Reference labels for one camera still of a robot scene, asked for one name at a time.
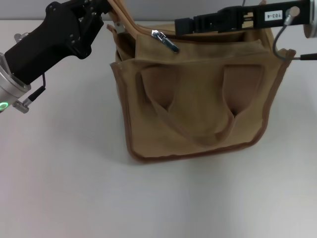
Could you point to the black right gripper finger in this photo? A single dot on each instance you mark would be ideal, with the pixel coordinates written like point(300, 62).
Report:
point(205, 23)

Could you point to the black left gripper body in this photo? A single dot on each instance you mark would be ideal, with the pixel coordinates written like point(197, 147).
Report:
point(52, 42)

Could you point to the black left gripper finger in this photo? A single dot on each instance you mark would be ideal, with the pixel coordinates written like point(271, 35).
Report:
point(94, 3)
point(94, 24)

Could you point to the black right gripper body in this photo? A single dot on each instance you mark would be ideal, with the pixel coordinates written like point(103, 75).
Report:
point(280, 15)

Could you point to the silver metal zipper pull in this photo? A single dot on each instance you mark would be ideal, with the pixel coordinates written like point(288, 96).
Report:
point(166, 41)

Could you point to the khaki canvas food bag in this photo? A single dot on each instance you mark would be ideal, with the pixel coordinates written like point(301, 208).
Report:
point(198, 99)

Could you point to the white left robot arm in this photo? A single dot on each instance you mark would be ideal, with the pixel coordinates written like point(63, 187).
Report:
point(12, 86)

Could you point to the small metal zipper end tag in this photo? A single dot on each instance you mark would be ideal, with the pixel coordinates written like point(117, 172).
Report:
point(119, 27)

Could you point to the silver round connector plug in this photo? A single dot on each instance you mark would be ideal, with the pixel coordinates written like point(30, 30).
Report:
point(21, 37)

